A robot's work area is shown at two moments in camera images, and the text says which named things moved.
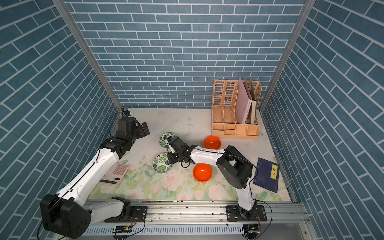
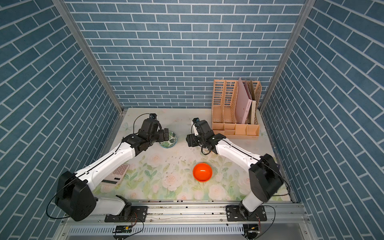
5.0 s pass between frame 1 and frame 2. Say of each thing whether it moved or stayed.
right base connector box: stayed
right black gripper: moved
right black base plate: stayed
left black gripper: moved
